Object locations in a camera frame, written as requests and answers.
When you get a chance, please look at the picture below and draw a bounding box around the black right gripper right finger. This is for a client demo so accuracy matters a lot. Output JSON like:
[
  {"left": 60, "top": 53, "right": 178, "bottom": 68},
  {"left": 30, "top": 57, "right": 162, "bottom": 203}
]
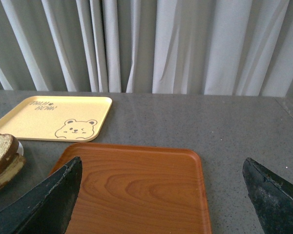
[{"left": 243, "top": 158, "right": 293, "bottom": 234}]

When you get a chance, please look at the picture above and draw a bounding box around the grey white curtain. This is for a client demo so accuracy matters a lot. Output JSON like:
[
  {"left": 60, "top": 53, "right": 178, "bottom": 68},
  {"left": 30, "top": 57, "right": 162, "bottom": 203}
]
[{"left": 0, "top": 0, "right": 293, "bottom": 97}]

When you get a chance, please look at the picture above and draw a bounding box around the yellow bear tray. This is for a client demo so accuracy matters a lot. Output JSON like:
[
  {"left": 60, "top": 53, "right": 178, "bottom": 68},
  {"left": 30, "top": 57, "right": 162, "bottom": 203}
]
[{"left": 0, "top": 96, "right": 112, "bottom": 142}]

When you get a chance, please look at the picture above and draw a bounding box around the brown wooden tray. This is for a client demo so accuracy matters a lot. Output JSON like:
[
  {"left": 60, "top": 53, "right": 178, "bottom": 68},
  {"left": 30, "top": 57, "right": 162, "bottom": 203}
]
[{"left": 53, "top": 143, "right": 212, "bottom": 234}]

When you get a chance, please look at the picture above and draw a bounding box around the white round plate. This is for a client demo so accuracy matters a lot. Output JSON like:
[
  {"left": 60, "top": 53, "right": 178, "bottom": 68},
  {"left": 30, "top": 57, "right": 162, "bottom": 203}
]
[{"left": 17, "top": 142, "right": 24, "bottom": 156}]

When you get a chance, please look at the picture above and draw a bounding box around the bread slice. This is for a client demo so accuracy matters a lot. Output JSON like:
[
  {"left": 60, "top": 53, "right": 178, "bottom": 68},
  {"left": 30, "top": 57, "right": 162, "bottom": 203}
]
[
  {"left": 0, "top": 154, "right": 26, "bottom": 190},
  {"left": 0, "top": 134, "right": 19, "bottom": 174}
]

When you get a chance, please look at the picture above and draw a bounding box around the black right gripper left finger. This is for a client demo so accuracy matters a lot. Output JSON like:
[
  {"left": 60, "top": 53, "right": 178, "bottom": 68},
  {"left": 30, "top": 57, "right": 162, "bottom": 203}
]
[{"left": 0, "top": 157, "right": 83, "bottom": 234}]

